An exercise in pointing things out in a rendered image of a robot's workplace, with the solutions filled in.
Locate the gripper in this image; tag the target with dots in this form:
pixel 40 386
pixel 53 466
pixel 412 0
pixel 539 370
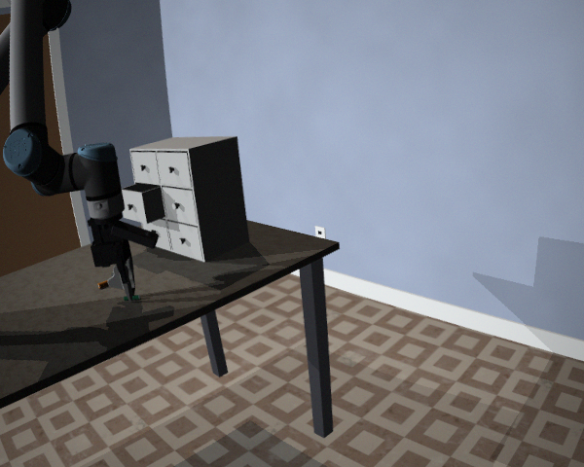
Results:
pixel 108 249

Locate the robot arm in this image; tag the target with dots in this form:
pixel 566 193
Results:
pixel 26 151

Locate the grey chest of drawers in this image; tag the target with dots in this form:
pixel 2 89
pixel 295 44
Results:
pixel 217 189

